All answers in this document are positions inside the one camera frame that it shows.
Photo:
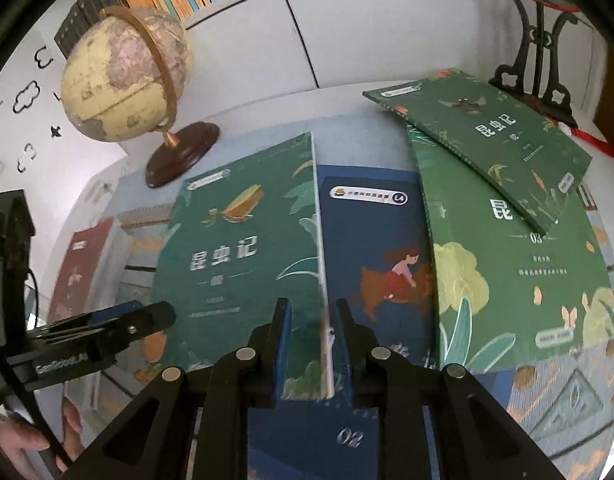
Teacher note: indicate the grey patterned mat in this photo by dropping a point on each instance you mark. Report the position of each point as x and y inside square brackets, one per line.
[562, 410]

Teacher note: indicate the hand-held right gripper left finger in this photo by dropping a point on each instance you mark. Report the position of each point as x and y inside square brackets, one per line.
[282, 345]

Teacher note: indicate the dark green book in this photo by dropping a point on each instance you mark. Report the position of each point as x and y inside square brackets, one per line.
[467, 125]

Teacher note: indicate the person's left hand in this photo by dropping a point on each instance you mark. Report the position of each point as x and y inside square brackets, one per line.
[22, 440]

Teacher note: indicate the navy book with girl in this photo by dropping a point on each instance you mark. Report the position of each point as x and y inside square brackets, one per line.
[377, 230]

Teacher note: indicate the red tassel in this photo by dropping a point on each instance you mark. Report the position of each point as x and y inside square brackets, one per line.
[592, 140]

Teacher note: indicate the teal green book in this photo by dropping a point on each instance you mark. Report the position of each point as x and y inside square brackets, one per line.
[237, 270]

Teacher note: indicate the beige desk globe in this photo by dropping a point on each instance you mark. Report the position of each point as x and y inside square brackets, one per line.
[112, 90]

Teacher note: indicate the salmon red book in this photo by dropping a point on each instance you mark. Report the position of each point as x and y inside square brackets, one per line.
[82, 270]

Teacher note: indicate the green leaf-print book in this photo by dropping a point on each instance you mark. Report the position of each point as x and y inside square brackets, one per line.
[512, 310]

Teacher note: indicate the black cloud wall sticker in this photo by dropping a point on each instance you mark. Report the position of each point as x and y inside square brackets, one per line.
[44, 55]
[27, 156]
[27, 95]

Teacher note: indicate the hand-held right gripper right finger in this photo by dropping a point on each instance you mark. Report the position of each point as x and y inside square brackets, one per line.
[344, 350]

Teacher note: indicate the white bookshelf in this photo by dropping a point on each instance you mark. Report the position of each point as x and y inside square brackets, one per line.
[387, 35]

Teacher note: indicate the black star wall sticker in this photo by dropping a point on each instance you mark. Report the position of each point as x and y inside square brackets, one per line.
[56, 131]

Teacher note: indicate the black fan stand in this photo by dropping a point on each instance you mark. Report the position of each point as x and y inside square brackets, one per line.
[557, 95]

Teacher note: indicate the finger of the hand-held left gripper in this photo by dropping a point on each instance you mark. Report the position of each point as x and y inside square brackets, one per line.
[147, 320]
[112, 312]

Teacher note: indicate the row of black books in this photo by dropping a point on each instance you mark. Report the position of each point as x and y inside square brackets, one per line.
[87, 5]

